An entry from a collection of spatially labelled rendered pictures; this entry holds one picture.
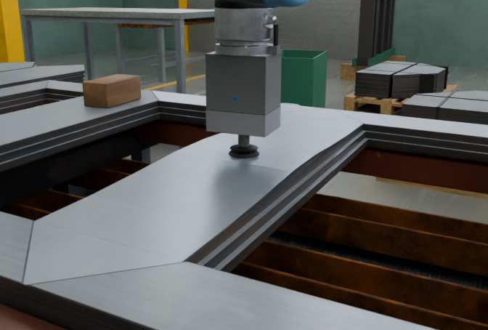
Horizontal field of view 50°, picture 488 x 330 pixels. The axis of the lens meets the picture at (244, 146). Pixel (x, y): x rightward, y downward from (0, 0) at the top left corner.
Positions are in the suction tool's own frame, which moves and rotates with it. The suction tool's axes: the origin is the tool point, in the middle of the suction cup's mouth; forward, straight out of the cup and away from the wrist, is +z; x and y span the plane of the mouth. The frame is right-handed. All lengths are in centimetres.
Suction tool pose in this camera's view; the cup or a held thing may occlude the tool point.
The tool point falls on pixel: (243, 162)
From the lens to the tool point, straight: 73.2
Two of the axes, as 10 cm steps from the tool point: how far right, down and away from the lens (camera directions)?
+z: 0.0, 9.6, 2.8
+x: -3.7, 2.6, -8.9
